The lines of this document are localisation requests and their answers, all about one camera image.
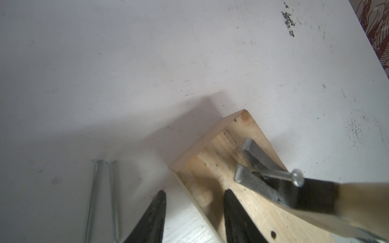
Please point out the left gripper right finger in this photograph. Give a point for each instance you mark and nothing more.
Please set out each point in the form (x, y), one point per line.
(239, 227)

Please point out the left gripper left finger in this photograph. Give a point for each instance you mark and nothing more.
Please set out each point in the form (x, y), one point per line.
(150, 228)

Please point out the pale wooden block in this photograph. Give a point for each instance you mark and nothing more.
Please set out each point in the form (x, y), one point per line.
(206, 170)

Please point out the steel nail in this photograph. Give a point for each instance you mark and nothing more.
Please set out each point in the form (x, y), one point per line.
(88, 222)
(296, 177)
(114, 212)

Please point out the wooden handle claw hammer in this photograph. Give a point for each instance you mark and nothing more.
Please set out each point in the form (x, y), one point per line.
(351, 210)

